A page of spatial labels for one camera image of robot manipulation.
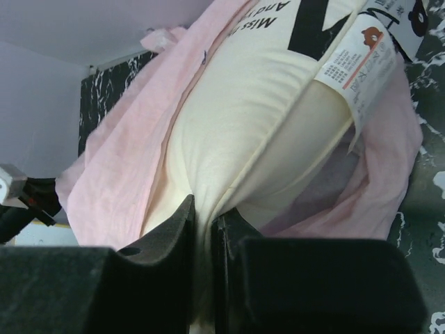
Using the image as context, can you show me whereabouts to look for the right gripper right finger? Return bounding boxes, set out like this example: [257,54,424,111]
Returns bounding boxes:
[211,209,427,333]

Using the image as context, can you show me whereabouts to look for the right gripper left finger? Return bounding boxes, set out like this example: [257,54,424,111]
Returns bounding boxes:
[1,196,195,333]

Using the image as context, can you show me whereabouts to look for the pink purple printed pillowcase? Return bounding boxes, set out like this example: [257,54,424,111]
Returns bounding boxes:
[55,0,423,250]

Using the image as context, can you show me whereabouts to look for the cream pillow with bear print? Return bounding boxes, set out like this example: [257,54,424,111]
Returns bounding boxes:
[143,1,428,333]

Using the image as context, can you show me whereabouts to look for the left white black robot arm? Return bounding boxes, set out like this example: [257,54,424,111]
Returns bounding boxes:
[1,164,62,245]

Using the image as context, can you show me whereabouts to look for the white board with yellow frame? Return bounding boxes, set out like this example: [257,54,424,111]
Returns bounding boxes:
[14,221,78,246]

